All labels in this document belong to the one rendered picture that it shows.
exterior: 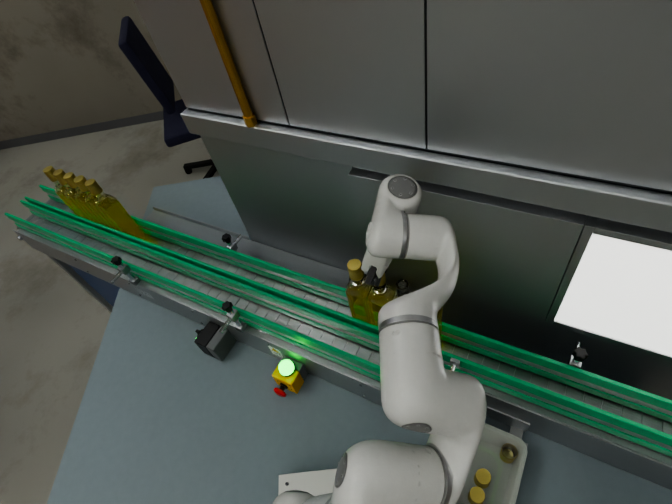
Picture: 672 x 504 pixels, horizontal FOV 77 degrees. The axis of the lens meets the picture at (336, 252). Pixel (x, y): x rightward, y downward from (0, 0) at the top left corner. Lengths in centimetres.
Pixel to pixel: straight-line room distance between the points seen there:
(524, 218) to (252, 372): 90
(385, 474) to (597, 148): 57
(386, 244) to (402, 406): 25
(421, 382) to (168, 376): 107
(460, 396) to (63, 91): 426
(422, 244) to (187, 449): 95
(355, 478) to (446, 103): 59
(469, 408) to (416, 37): 55
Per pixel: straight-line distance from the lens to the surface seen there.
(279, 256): 142
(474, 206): 88
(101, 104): 446
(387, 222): 67
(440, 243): 69
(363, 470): 58
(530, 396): 112
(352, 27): 80
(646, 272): 94
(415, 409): 55
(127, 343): 165
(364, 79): 83
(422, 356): 56
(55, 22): 422
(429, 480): 63
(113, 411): 155
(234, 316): 123
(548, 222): 87
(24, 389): 294
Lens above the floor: 193
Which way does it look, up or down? 50 degrees down
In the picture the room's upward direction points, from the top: 15 degrees counter-clockwise
